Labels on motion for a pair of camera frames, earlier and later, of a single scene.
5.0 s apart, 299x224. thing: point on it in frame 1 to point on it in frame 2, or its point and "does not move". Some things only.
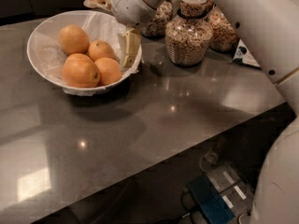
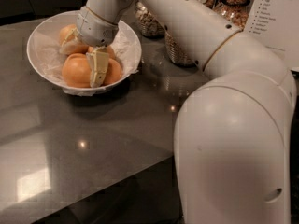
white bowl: [47, 54] does not move
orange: [108, 70] does not move
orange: [99, 49] does not move
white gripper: [128, 4] to [94, 29]
